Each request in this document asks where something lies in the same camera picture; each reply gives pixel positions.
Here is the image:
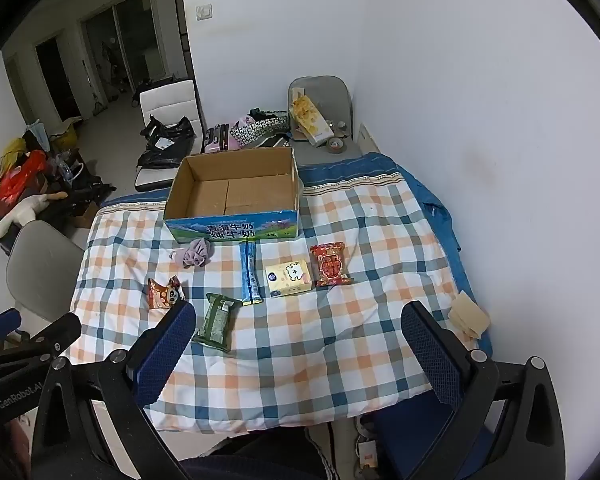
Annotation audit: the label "yellow bag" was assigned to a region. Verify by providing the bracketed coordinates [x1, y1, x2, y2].
[0, 137, 26, 201]

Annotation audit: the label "grey shell chair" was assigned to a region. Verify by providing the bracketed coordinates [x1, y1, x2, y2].
[6, 220, 86, 326]

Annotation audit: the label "white board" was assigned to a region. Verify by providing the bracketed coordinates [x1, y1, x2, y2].
[355, 122, 381, 153]

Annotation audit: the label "yellow tissue pack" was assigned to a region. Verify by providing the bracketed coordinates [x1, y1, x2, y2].
[264, 258, 313, 298]

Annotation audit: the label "purple scrunchie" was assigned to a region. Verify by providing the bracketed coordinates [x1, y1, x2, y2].
[170, 238, 214, 268]

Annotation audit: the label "green snack packet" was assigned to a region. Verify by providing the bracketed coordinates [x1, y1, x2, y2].
[192, 293, 243, 352]

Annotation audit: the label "patterned tote bag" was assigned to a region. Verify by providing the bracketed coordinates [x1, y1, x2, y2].
[229, 109, 291, 148]

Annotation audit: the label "brown paper napkins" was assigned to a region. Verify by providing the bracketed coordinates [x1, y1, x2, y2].
[447, 290, 491, 338]

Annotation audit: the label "pink suitcase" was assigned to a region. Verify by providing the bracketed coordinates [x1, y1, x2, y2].
[201, 123, 241, 155]

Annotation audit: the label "red plastic bag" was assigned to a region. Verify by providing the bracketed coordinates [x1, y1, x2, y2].
[0, 150, 48, 216]

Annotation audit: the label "person's dark clothing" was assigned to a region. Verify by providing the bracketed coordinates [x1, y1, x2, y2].
[180, 430, 341, 480]

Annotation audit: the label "panda print snack packet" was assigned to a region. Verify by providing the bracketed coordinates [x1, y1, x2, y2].
[147, 275, 185, 310]

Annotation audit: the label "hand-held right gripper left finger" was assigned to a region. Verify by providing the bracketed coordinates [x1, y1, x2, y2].
[30, 300, 216, 480]

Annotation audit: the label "white goose plush toy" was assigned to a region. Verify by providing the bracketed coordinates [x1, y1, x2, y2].
[0, 192, 68, 241]

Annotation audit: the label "white chair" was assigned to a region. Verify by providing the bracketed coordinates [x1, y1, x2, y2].
[134, 80, 203, 192]

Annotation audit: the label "plaid blanket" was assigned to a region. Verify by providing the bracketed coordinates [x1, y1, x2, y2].
[70, 180, 478, 433]

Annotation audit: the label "glass sliding door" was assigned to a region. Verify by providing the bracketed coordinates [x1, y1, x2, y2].
[80, 0, 168, 106]

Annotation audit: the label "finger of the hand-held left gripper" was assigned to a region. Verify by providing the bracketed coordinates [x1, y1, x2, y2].
[0, 308, 22, 343]
[0, 312, 82, 367]

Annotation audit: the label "small brown cardboard box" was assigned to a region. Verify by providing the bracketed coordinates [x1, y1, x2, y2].
[72, 205, 101, 228]

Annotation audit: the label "grey padded chair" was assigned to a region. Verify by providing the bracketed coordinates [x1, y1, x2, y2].
[287, 75, 363, 168]

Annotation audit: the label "blue stick packet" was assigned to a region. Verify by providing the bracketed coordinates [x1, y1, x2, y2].
[239, 240, 264, 307]

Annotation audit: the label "light blue cloth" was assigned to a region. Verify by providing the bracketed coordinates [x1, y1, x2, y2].
[25, 120, 48, 148]

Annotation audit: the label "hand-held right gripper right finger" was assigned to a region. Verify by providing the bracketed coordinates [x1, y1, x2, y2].
[400, 301, 567, 480]

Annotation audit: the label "yellow chips box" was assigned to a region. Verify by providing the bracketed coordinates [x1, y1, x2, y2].
[290, 91, 335, 147]

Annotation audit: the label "red snack packet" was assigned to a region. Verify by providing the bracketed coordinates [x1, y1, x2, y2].
[309, 241, 355, 288]

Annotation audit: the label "black plastic bag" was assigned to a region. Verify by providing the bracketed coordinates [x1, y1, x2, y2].
[136, 115, 196, 170]

